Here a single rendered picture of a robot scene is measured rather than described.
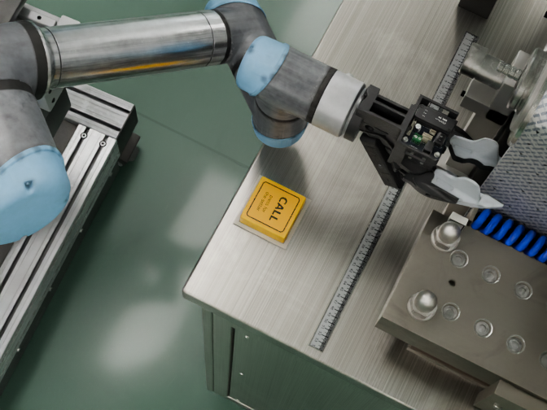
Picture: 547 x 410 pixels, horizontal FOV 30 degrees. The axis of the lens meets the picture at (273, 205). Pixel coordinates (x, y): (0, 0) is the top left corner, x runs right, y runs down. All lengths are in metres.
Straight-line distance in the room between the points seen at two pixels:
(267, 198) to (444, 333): 0.32
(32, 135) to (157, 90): 1.38
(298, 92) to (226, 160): 1.19
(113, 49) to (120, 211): 1.15
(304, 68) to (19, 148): 0.36
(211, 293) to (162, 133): 1.10
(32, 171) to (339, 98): 0.38
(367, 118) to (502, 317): 0.30
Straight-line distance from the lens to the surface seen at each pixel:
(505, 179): 1.27
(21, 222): 1.17
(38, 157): 1.14
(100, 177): 2.22
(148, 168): 2.43
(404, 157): 1.27
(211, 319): 1.49
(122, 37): 1.29
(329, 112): 1.25
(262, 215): 1.42
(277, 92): 1.26
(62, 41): 1.26
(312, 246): 1.43
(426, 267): 1.31
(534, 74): 1.15
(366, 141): 1.28
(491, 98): 1.29
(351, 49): 1.55
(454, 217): 1.31
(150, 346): 2.31
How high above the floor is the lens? 2.27
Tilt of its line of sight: 71 degrees down
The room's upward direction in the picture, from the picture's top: 9 degrees clockwise
